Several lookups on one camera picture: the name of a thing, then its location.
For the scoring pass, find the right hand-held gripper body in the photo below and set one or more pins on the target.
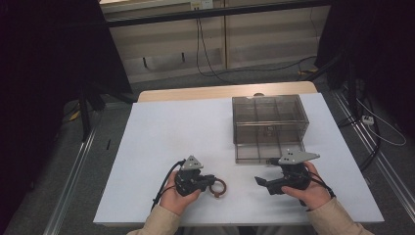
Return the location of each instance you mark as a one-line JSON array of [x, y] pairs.
[[293, 178]]

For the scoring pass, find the white wall socket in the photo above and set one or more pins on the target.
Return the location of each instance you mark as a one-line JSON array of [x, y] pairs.
[[205, 4]]

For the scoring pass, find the transparent grey drawer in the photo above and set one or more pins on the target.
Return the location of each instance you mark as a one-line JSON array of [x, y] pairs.
[[257, 153]]

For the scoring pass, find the white power strip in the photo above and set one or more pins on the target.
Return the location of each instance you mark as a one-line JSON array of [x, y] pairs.
[[368, 120]]

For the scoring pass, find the person's right hand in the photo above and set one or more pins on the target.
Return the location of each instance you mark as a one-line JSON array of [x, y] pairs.
[[311, 196]]

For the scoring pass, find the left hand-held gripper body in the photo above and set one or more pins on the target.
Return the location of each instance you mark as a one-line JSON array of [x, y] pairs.
[[189, 181]]

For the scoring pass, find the small black floor object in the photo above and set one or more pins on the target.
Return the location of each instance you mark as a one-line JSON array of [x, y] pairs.
[[108, 144]]

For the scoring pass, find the black wall hook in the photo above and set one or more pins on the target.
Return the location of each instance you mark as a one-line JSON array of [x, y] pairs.
[[145, 62], [183, 57]]

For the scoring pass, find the aluminium floor rail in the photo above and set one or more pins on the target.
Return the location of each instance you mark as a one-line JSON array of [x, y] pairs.
[[388, 173], [70, 186]]

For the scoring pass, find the black metal stand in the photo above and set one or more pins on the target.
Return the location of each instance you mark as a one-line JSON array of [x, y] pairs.
[[85, 120], [350, 91]]

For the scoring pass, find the yellow floor tape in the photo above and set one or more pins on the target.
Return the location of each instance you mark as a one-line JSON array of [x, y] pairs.
[[75, 115], [308, 71]]

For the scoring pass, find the black horizontal bar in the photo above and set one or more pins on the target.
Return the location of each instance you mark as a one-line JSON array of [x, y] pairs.
[[208, 13]]

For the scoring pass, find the transparent grey drawer box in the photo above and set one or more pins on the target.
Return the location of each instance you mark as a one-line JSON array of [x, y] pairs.
[[270, 111]]

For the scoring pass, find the person's left hand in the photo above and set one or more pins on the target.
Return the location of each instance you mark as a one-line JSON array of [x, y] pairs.
[[176, 200]]

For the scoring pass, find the black curtain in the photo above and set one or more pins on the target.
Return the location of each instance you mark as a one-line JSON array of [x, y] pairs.
[[39, 65], [375, 39]]

